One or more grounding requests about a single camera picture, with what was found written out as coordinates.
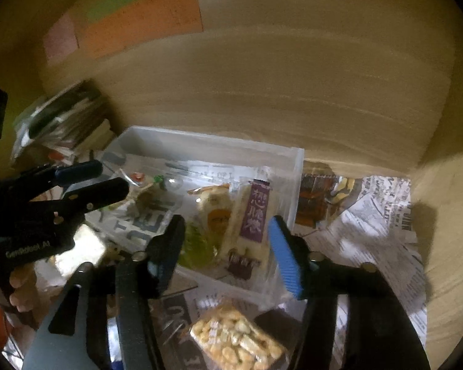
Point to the dark brown snack packet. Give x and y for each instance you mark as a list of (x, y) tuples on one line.
[(274, 323)]

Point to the orange paper note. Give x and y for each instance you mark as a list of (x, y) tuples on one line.
[(146, 23)]

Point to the stack of books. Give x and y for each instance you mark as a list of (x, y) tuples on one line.
[(77, 119)]

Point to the person's left hand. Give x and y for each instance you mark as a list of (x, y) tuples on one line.
[(21, 289)]

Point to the orange label snack packet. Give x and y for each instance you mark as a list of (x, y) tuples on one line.
[(212, 208)]

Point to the silver foil packet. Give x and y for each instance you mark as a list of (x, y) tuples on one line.
[(85, 246)]

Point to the white purple label snack packet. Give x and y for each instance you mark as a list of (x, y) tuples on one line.
[(252, 216)]

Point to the newspaper sheet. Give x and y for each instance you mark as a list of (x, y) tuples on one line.
[(370, 231)]

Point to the small red white candy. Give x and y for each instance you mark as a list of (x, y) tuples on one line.
[(137, 177)]

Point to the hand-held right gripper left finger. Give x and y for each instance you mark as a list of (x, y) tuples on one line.
[(165, 256)]

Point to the peanut candy packet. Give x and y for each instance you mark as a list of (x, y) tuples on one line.
[(231, 335)]

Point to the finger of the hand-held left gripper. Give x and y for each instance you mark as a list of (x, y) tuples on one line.
[(100, 194), (79, 171)]

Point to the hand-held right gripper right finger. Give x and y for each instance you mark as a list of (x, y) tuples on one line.
[(287, 258)]

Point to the green snack packet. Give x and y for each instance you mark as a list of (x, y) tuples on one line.
[(195, 242)]

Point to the small clear wrapped candy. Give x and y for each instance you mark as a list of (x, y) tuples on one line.
[(171, 184)]

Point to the orange brown snack packet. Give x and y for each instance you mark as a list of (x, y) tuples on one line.
[(312, 200)]

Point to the clear plastic container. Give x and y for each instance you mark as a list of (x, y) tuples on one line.
[(216, 138)]

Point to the pink paper note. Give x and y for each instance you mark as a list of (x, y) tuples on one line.
[(60, 40)]

